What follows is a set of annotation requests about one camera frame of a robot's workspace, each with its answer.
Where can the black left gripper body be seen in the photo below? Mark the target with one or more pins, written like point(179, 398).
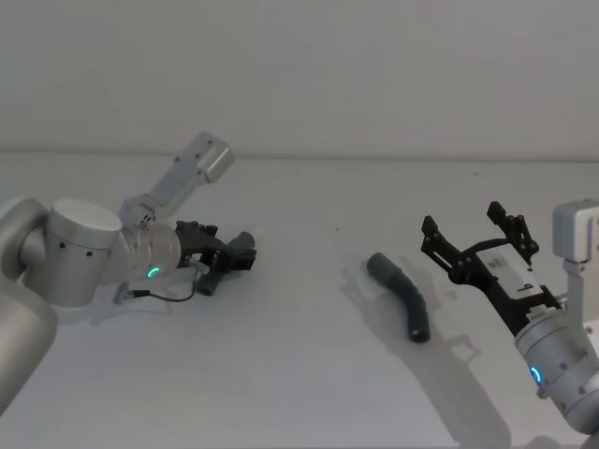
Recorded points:
point(196, 237)

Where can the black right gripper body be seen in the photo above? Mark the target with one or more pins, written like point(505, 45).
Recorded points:
point(503, 280)

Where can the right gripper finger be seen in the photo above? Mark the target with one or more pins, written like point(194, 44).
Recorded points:
point(442, 248)
point(515, 231)

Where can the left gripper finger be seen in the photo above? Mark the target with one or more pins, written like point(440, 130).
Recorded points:
point(236, 246)
point(238, 262)

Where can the dark grey curved tube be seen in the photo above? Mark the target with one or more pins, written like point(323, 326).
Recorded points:
point(208, 286)
point(405, 294)

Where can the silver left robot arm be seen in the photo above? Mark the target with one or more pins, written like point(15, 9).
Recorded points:
point(79, 252)

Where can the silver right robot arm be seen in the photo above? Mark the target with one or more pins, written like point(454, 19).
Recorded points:
point(557, 355)

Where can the white table cloth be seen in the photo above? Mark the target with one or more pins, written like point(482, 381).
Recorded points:
point(290, 365)

